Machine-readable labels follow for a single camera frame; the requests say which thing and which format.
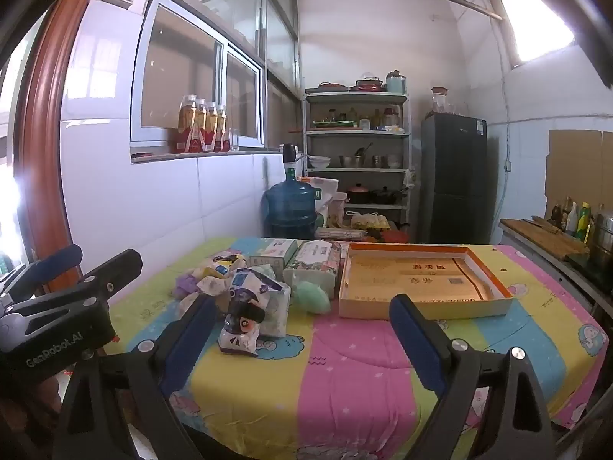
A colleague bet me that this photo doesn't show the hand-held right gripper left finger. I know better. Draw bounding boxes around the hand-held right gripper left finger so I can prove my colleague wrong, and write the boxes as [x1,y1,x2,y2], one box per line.
[52,294,221,460]

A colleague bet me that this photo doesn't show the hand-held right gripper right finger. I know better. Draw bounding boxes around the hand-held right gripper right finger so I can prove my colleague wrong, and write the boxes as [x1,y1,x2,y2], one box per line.
[389,293,556,460]

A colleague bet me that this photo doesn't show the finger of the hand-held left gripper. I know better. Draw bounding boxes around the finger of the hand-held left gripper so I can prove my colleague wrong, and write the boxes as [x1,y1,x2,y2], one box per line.
[10,248,143,319]
[0,243,84,304]

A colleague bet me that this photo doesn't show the purple scrunchie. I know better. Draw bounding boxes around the purple scrunchie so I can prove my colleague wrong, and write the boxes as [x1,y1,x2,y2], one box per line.
[175,273,202,299]

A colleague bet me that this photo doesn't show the white dotted scrunchie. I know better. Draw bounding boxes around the white dotted scrunchie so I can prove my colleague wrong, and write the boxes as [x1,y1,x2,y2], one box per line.
[195,275,231,298]

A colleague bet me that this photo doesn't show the orange cardboard box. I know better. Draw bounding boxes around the orange cardboard box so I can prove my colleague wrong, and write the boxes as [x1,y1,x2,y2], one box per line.
[338,242,520,321]

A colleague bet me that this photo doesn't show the mint white tissue pack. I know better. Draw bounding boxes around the mint white tissue pack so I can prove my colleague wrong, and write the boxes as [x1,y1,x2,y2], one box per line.
[261,283,292,337]

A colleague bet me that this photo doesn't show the mint green soft sponge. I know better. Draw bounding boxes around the mint green soft sponge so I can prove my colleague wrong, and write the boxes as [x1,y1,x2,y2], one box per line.
[293,280,332,314]

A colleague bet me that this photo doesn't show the person's left hand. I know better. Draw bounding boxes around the person's left hand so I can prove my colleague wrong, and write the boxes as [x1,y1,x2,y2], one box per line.
[21,375,65,422]

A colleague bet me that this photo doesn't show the white green mask box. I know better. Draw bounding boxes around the white green mask box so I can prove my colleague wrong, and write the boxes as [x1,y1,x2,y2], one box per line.
[249,238,298,274]

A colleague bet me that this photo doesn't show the floral tissue pack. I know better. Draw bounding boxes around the floral tissue pack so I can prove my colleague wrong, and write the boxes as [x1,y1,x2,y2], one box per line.
[282,240,343,298]

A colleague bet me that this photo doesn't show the bag of eggs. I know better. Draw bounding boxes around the bag of eggs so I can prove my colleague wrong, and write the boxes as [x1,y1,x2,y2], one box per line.
[351,212,391,230]

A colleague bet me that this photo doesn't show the long noodle pack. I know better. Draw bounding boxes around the long noodle pack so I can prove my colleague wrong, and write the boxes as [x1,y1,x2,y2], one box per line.
[313,227,369,240]

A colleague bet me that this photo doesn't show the black wok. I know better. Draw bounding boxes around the black wok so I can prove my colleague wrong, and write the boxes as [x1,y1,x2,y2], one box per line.
[370,186,408,204]

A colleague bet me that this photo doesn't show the pale pink bin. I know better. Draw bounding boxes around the pale pink bin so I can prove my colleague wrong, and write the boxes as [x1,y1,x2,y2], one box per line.
[327,193,348,228]

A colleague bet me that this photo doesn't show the grey kitchen counter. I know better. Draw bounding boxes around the grey kitchen counter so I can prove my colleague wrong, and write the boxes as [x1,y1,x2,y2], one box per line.
[498,220,613,317]

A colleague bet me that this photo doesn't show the wooden cutting board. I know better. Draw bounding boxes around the wooden cutting board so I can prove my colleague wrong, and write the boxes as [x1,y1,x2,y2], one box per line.
[499,218,590,260]

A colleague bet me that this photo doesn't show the blue water jug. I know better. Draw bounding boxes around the blue water jug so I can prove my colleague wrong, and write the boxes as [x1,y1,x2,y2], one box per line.
[261,177,319,239]

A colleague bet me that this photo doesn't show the dark refrigerator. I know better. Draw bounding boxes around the dark refrigerator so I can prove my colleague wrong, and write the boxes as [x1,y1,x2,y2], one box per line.
[420,112,489,244]

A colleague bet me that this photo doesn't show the white green bag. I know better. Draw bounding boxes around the white green bag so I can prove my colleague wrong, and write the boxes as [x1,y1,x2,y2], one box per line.
[309,177,340,207]

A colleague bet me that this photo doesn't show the white metal shelf rack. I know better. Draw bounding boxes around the white metal shelf rack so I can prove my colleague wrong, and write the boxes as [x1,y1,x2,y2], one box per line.
[303,90,413,243]

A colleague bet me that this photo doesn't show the aluminium sliding window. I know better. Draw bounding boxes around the aluminium sliding window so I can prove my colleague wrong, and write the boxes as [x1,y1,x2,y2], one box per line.
[130,0,266,156]

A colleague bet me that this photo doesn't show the black water pump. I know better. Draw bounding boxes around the black water pump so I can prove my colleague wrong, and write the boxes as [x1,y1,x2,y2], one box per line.
[280,143,307,179]

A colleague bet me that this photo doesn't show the green yellow bottle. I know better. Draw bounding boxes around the green yellow bottle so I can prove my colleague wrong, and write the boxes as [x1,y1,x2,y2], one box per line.
[576,202,592,243]

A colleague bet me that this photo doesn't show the steel pot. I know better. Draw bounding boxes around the steel pot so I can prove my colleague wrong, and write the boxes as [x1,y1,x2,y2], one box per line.
[593,213,613,269]

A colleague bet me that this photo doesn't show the glass jar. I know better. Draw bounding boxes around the glass jar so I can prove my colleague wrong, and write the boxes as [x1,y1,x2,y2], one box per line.
[431,87,453,115]

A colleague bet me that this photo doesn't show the cardboard sheet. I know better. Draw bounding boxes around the cardboard sheet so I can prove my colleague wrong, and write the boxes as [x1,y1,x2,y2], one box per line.
[544,129,613,212]

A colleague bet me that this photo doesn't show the red cooking pot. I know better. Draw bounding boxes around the red cooking pot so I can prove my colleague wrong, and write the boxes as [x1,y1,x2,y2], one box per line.
[349,73,387,93]

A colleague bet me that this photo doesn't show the small high window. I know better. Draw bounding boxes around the small high window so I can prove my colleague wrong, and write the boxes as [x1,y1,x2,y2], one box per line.
[498,0,575,69]

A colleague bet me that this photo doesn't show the brown wooden door frame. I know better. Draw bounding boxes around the brown wooden door frame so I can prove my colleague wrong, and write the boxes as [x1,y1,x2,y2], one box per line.
[13,0,120,298]

